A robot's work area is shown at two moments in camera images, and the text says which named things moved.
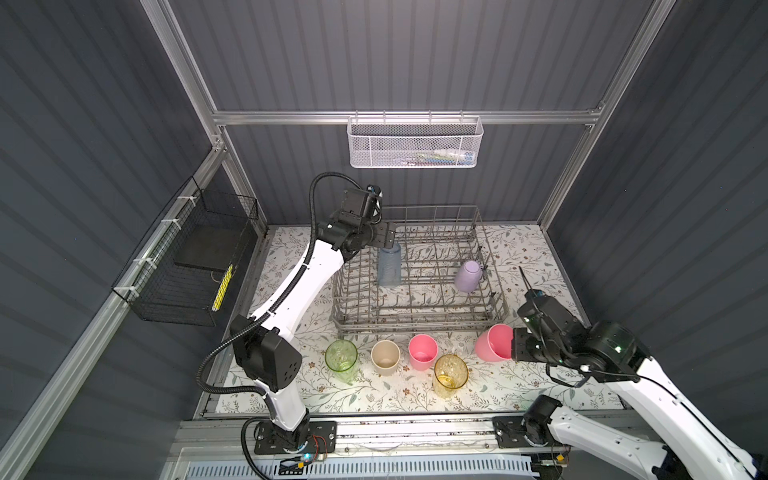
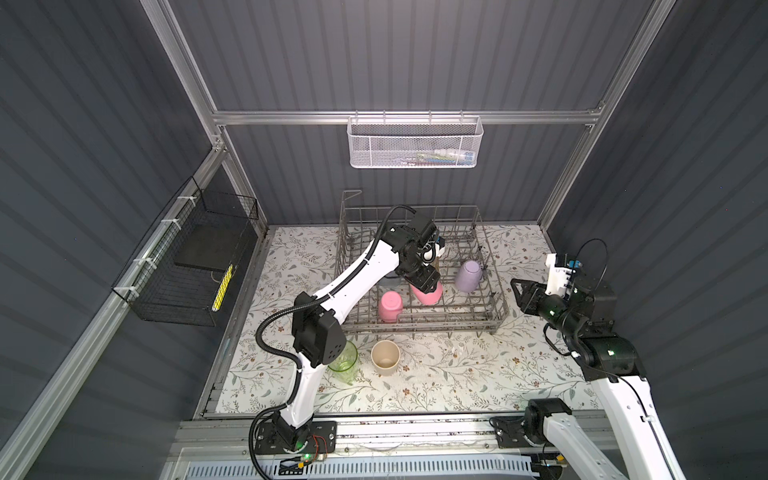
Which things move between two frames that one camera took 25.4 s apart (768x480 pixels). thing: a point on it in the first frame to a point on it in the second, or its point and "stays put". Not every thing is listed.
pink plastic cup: [495, 344] to [390, 305]
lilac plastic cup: [467, 276] stays put
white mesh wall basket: [415, 141] stays put
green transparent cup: [342, 355] stays put
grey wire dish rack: [437, 275] stays put
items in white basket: [440, 157] stays put
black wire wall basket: [184, 268] stays put
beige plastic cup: [385, 355] stays put
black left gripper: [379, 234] to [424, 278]
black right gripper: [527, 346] to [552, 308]
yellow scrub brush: [219, 297] stays put
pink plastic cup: [423, 350] to [430, 297]
